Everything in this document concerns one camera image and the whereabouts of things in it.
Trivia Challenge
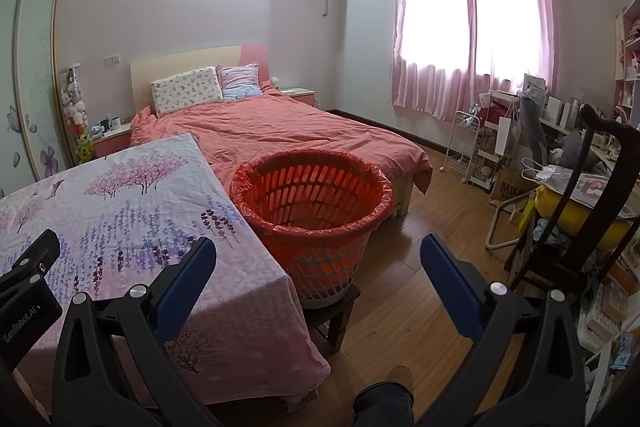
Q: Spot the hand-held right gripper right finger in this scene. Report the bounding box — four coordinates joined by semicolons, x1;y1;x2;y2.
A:
419;233;586;427

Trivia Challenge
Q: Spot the white storage cart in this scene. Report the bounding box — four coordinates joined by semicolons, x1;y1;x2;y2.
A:
470;89;521;192

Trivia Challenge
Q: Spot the bed with pink duvet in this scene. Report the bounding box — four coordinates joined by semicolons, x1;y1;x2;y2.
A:
129;82;433;195

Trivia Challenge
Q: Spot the white paper bag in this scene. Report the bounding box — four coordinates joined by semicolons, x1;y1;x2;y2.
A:
495;117;521;158

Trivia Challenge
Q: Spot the brown cardboard box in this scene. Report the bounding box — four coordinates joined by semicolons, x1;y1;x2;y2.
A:
490;167;532;208

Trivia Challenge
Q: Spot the orange plastic basket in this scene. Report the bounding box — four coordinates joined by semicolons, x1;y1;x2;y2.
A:
232;152;395;310

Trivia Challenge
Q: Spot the beige pink bed headboard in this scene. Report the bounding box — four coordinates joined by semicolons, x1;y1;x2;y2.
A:
130;44;271;118

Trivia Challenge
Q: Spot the dark wooden chair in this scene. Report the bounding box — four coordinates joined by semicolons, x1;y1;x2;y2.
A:
510;104;640;303

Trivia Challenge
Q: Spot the pink striped pillow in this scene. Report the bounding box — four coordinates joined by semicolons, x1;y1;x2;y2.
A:
216;63;263;102

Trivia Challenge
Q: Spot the floral tablecloth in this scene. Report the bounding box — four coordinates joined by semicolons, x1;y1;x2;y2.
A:
0;133;332;408

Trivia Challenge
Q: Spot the dark framed panel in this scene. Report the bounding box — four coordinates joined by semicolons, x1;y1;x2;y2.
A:
520;97;549;168

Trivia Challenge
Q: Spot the yellow green plush toy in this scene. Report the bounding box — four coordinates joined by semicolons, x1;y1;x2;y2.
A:
75;131;96;164

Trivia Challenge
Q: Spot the floral print pillow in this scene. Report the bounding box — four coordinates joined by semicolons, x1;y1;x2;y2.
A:
151;67;224;116

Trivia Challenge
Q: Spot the floral sliding door wardrobe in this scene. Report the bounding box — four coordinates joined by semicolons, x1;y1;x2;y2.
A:
0;0;68;198

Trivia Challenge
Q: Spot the yellow cushion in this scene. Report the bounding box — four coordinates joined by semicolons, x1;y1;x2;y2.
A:
535;187;628;235

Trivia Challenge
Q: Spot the pink white nightstand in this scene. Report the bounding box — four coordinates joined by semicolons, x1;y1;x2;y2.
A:
280;87;317;108
92;123;133;158

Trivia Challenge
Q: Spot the cream bed frame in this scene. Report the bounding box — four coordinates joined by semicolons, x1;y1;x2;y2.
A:
392;154;426;218

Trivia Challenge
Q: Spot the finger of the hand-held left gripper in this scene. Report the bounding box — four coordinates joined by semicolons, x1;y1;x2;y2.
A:
0;229;62;297

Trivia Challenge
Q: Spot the dark wooden stool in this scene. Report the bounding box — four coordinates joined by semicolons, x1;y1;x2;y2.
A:
300;282;362;353

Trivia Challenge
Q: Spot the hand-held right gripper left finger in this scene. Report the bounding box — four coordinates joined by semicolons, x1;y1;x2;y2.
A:
50;234;221;427

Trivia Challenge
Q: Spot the red box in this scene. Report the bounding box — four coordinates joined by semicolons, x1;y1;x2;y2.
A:
487;104;521;128

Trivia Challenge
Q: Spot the tan shoe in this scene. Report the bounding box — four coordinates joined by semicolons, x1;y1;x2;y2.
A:
387;364;415;390

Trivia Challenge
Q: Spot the pink curtain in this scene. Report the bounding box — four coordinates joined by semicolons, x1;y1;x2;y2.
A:
390;0;558;122

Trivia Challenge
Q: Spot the clear tube of plush toys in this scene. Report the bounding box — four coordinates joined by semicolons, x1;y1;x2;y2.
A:
59;64;91;132

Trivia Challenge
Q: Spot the white wire rack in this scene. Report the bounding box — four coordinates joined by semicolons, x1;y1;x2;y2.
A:
442;109;483;182

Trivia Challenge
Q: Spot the person's leg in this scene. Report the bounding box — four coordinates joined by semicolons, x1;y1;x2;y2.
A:
352;382;416;427

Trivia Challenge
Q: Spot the pink white bookshelf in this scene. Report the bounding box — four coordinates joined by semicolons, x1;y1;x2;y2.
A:
612;4;640;82

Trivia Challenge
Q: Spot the white tube frame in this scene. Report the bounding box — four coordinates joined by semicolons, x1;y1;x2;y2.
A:
484;192;532;253

